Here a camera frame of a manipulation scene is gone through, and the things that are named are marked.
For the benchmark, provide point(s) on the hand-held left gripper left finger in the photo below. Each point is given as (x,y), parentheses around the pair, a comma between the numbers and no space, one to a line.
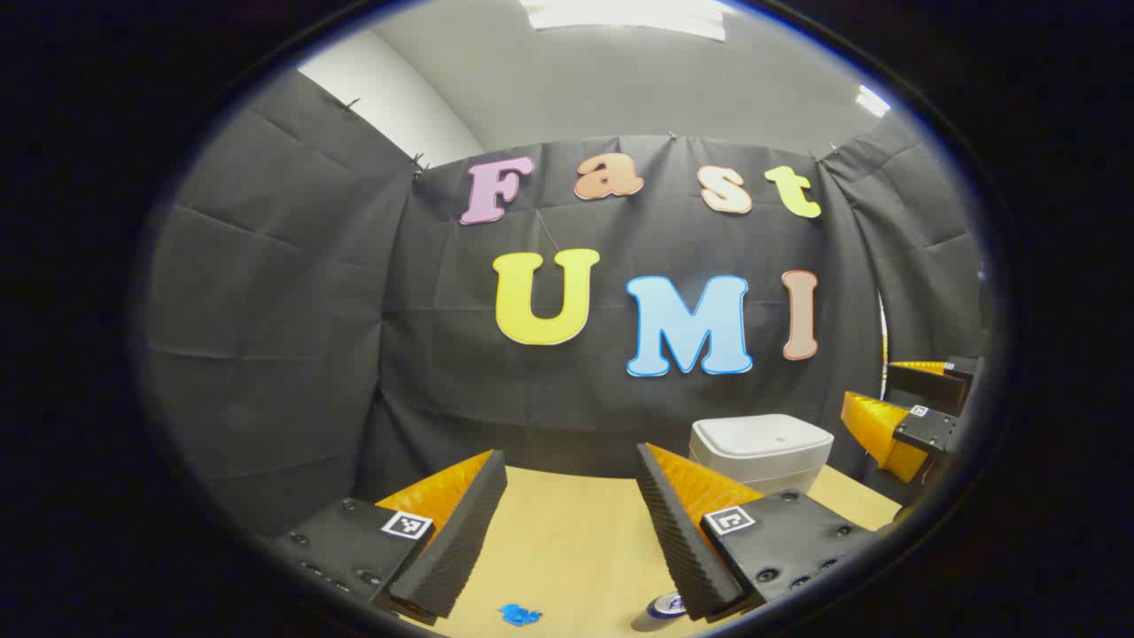
(461,540)

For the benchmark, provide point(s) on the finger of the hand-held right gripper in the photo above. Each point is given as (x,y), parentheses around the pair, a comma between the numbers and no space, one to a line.
(930,385)
(926,430)

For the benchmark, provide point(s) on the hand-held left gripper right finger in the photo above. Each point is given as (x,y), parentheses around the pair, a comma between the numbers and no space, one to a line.
(678,540)

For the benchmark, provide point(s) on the blue pop can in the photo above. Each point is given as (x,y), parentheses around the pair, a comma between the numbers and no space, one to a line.
(663,610)

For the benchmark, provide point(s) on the blue paper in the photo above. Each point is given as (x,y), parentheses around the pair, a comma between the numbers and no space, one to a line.
(521,615)

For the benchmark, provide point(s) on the white desktop garbage bin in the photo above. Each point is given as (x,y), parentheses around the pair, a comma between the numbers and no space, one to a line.
(762,443)

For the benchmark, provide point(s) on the wooden desktop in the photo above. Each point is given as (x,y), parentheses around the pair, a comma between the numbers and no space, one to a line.
(567,540)

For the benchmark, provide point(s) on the black backdrop cloth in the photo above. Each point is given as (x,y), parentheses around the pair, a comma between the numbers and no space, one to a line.
(292,310)

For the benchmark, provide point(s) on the small ceiling light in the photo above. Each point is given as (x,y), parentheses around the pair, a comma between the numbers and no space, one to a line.
(873,100)

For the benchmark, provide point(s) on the large ceiling light panel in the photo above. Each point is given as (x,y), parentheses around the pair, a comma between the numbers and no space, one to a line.
(620,13)

